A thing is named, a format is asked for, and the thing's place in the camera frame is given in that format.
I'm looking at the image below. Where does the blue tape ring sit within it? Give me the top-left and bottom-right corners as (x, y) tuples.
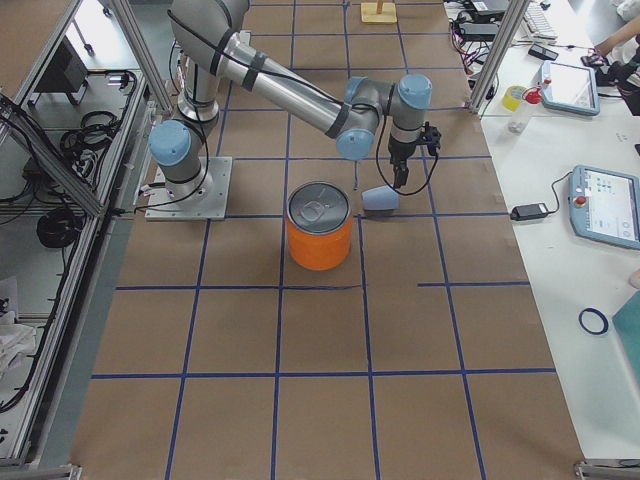
(578, 307), (609, 335)

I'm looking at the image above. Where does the orange can container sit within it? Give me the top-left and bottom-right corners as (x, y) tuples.
(286, 181), (353, 271)

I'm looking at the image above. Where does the teach pendant near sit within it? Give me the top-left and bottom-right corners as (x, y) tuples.
(568, 165), (639, 250)

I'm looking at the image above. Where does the teach pendant far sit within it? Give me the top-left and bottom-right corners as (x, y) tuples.
(539, 60), (600, 116)

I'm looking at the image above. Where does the red cap squeeze bottle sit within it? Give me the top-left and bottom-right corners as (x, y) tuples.
(522, 79), (550, 105)

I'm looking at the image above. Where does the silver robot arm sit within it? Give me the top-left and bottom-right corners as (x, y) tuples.
(167, 1), (441, 189)

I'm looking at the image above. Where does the wooden cup rack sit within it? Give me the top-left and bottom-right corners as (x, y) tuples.
(360, 0), (397, 25)

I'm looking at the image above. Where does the teal board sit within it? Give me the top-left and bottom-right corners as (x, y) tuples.
(613, 291), (640, 382)

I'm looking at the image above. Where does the black power adapter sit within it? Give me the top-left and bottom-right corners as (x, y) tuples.
(510, 203), (550, 221)

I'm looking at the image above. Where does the aluminium frame post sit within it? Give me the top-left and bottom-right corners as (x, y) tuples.
(468, 0), (528, 113)

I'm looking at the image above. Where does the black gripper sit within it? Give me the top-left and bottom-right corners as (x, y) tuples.
(388, 135), (413, 188)

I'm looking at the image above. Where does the teach pendant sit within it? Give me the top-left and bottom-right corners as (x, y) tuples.
(539, 60), (600, 116)
(568, 165), (639, 250)

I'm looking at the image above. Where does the black smartphone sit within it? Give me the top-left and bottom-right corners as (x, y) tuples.
(528, 44), (559, 61)

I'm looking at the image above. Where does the yellow tape roll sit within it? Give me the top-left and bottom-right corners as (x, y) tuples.
(501, 85), (527, 112)

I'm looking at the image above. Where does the light blue plastic cup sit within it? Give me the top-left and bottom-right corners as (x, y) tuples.
(361, 185), (400, 211)

